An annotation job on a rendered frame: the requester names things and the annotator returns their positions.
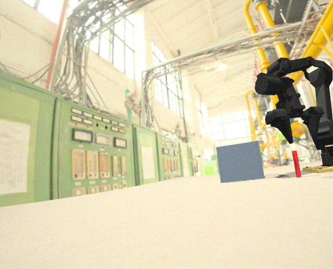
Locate red peg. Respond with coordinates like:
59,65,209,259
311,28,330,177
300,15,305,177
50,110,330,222
292,151,301,178

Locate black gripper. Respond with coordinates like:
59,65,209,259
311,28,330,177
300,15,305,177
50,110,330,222
265,90,324,144

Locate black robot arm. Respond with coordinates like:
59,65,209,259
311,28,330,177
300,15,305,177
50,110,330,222
255,56,333,167

